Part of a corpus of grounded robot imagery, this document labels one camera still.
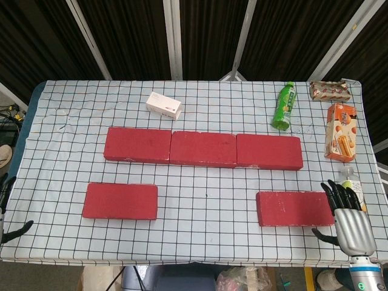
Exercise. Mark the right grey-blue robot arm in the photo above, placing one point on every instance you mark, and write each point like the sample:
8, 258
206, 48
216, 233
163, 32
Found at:
363, 272

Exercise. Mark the brown cream snack wrapper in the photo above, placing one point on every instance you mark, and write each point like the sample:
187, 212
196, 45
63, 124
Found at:
330, 90

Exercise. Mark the beige hat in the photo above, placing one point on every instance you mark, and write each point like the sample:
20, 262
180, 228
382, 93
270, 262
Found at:
4, 154

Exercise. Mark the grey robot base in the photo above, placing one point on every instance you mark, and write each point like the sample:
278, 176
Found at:
169, 279

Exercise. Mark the clear plastic bag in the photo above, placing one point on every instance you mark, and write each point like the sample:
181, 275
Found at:
242, 279

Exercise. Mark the white black checkered tablecloth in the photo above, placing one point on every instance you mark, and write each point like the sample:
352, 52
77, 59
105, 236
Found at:
194, 239

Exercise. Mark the white metal frame pole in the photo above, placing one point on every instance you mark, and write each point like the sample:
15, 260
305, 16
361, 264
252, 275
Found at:
172, 39
13, 97
380, 147
239, 45
339, 42
88, 39

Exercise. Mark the red brick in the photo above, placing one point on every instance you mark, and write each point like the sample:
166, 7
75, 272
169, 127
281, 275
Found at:
136, 144
292, 209
119, 201
203, 148
268, 151

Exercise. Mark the green drink bottle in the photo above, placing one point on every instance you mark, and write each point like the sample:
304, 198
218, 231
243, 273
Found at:
284, 106

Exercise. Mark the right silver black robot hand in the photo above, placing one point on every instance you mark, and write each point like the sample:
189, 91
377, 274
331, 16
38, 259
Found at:
353, 225

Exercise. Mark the small white cardboard box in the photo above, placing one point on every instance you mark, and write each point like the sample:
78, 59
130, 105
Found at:
163, 104

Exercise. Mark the clear tea bottle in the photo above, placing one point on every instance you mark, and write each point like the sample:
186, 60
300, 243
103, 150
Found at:
348, 177

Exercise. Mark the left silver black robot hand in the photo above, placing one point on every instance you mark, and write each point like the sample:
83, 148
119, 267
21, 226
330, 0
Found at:
9, 191

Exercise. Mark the beige paper bag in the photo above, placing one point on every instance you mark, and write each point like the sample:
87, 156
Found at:
97, 280

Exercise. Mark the orange biscuit box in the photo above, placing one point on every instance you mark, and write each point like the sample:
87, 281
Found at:
341, 133

